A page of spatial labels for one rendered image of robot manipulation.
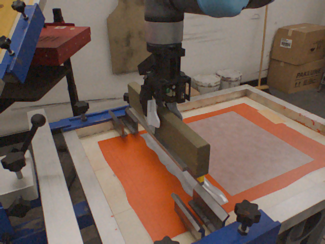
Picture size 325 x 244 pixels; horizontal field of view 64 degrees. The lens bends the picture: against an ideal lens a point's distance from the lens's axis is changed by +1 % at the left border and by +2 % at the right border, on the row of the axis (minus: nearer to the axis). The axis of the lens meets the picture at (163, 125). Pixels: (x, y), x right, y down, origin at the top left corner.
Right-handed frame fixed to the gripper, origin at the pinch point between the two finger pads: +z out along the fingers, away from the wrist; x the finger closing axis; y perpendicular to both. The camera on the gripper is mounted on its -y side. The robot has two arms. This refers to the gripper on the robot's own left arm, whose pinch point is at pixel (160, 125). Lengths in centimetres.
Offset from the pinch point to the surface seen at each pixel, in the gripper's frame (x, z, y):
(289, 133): 45.5, 13.7, 3.9
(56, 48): -11, -1, -86
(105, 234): -19.6, 10.1, 15.5
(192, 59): 146, 54, -200
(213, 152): 17.0, 13.6, 1.0
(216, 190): 7.7, 13.3, 13.9
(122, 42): 59, 24, -193
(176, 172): 2.8, 13.3, 3.6
